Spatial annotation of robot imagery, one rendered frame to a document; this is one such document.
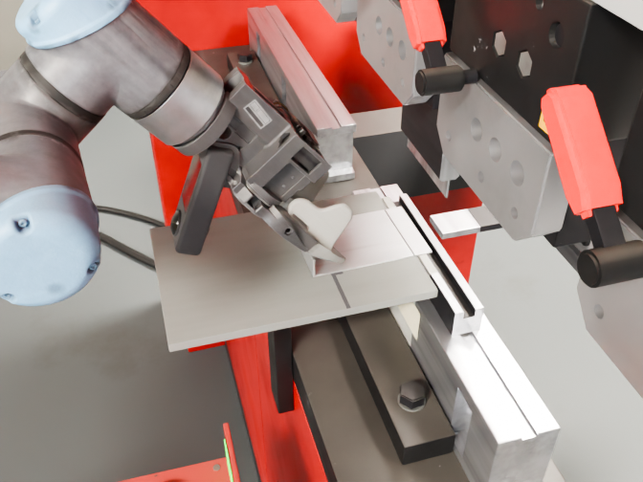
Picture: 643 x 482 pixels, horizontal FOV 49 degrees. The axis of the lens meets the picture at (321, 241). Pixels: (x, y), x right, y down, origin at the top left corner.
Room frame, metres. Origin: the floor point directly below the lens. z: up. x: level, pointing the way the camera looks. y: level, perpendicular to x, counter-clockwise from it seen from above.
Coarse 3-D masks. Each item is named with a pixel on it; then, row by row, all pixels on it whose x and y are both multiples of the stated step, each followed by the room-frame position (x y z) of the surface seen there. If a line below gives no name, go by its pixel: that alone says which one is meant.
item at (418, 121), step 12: (408, 108) 0.63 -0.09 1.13; (420, 108) 0.61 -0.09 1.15; (408, 120) 0.63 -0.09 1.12; (420, 120) 0.60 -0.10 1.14; (432, 120) 0.58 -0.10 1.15; (408, 132) 0.63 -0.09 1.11; (420, 132) 0.60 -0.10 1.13; (432, 132) 0.58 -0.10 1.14; (408, 144) 0.65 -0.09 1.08; (420, 144) 0.60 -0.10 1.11; (432, 144) 0.57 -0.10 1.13; (420, 156) 0.62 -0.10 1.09; (432, 156) 0.57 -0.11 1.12; (444, 156) 0.55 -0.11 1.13; (432, 168) 0.57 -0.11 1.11; (444, 168) 0.55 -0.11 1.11; (432, 180) 0.58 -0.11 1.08; (444, 180) 0.55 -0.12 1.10; (444, 192) 0.56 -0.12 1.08
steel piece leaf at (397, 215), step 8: (392, 208) 0.65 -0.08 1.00; (400, 208) 0.65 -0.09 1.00; (392, 216) 0.63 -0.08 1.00; (400, 216) 0.63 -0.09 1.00; (408, 216) 0.63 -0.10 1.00; (400, 224) 0.62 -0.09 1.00; (408, 224) 0.62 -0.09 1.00; (400, 232) 0.60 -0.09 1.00; (408, 232) 0.60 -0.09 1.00; (416, 232) 0.60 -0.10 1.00; (408, 240) 0.59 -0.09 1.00; (416, 240) 0.59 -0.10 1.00; (424, 240) 0.59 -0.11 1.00; (416, 248) 0.57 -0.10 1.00; (424, 248) 0.57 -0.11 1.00
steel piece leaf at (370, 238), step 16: (352, 224) 0.62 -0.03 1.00; (368, 224) 0.62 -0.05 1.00; (384, 224) 0.62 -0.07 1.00; (352, 240) 0.59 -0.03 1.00; (368, 240) 0.59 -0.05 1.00; (384, 240) 0.59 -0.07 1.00; (400, 240) 0.59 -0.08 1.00; (304, 256) 0.56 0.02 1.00; (352, 256) 0.56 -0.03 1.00; (368, 256) 0.56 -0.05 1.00; (384, 256) 0.56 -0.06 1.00; (400, 256) 0.56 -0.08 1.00; (320, 272) 0.54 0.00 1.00; (336, 272) 0.54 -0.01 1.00
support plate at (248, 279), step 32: (224, 224) 0.62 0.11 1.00; (256, 224) 0.62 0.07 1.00; (160, 256) 0.56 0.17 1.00; (192, 256) 0.56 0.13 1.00; (224, 256) 0.56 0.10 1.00; (256, 256) 0.56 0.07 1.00; (288, 256) 0.56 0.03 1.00; (416, 256) 0.56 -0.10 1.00; (160, 288) 0.51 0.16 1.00; (192, 288) 0.51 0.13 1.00; (224, 288) 0.51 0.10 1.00; (256, 288) 0.51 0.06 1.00; (288, 288) 0.51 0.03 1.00; (320, 288) 0.51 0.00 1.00; (352, 288) 0.51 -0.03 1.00; (384, 288) 0.51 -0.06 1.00; (416, 288) 0.51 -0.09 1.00; (192, 320) 0.47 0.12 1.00; (224, 320) 0.47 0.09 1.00; (256, 320) 0.47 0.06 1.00; (288, 320) 0.47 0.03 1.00; (320, 320) 0.48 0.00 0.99
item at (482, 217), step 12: (432, 216) 0.63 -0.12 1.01; (444, 216) 0.63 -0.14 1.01; (456, 216) 0.63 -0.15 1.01; (468, 216) 0.63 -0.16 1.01; (480, 216) 0.63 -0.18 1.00; (492, 216) 0.63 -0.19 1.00; (444, 228) 0.61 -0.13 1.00; (456, 228) 0.61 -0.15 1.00; (468, 228) 0.61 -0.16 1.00; (480, 228) 0.61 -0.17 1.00; (492, 228) 0.61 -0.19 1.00
